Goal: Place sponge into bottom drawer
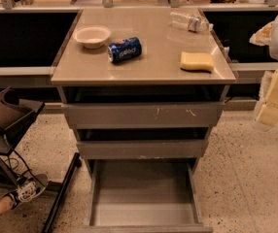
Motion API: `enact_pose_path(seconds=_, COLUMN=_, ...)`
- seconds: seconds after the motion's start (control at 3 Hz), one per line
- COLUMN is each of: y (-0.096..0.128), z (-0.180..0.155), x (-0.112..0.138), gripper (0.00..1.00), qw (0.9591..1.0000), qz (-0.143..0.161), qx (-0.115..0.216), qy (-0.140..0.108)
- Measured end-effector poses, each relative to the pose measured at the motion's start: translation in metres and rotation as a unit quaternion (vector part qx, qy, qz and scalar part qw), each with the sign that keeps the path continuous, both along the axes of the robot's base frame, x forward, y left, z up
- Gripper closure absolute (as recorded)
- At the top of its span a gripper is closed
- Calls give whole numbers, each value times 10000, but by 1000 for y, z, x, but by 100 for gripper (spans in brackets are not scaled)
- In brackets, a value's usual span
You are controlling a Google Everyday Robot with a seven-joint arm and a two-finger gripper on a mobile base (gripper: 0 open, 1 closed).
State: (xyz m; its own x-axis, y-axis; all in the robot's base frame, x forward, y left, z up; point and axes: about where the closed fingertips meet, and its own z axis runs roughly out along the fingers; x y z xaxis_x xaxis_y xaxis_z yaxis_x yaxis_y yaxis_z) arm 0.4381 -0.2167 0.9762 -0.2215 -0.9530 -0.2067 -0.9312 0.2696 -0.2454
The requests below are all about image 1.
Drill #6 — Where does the white paper bowl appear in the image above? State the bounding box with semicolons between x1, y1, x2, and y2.
73;26;111;50

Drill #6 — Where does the blue pepsi can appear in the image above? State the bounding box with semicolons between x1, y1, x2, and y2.
108;37;142;63

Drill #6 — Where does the open bottom drawer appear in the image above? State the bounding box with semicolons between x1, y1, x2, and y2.
82;159;213;233

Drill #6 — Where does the grey middle drawer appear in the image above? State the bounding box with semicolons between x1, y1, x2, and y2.
77;140;208;159

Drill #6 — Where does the grey top drawer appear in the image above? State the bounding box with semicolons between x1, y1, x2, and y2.
62;102;225;129

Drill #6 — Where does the black and white sneaker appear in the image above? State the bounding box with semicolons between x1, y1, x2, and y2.
5;174;49;209

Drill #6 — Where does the clear plastic water bottle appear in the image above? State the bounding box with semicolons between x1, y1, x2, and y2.
170;11;213;33

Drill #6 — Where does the black cable on floor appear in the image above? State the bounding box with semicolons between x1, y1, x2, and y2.
3;149;33;180

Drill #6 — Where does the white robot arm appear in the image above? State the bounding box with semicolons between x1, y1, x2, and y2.
249;16;278;131

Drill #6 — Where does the yellow sponge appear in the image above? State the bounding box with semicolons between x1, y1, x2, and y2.
180;51;214;72

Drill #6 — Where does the grey drawer cabinet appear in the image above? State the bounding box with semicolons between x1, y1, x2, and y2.
50;6;238;233

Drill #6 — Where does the grey drawer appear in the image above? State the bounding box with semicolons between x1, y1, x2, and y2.
62;102;225;129
77;140;208;159

